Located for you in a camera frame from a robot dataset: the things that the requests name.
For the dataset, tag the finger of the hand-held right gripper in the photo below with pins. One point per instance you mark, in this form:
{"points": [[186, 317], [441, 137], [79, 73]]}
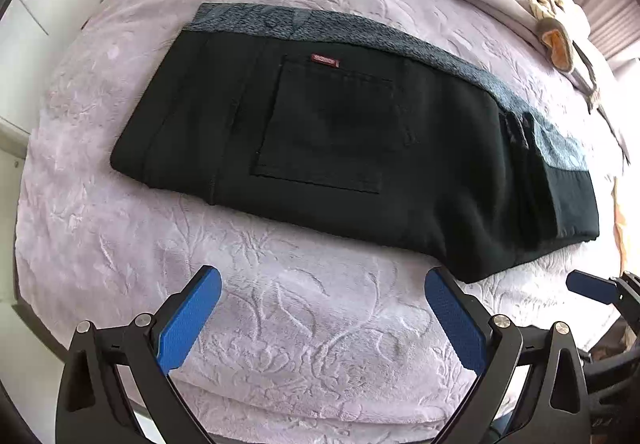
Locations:
{"points": [[592, 286]]}

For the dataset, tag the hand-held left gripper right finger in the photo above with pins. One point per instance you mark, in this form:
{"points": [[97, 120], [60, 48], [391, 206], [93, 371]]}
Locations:
{"points": [[455, 324]]}

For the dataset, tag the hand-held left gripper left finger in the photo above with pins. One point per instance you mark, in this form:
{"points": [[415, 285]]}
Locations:
{"points": [[185, 324]]}

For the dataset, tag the black pants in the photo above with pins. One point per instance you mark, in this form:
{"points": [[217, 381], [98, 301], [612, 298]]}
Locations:
{"points": [[325, 133]]}

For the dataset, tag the orange wooden object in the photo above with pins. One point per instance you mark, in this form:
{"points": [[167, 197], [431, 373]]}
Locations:
{"points": [[621, 224]]}

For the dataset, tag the lavender embossed blanket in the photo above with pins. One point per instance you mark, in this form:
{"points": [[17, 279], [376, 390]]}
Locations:
{"points": [[300, 324]]}

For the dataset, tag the beige curtain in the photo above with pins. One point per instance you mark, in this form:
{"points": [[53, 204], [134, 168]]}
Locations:
{"points": [[610, 8]]}

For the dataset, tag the grey leaf-patterned cloth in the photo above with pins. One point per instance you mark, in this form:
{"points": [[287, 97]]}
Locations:
{"points": [[400, 43]]}

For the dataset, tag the white wardrobe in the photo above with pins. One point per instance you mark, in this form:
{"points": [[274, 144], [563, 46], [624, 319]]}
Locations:
{"points": [[40, 3]]}

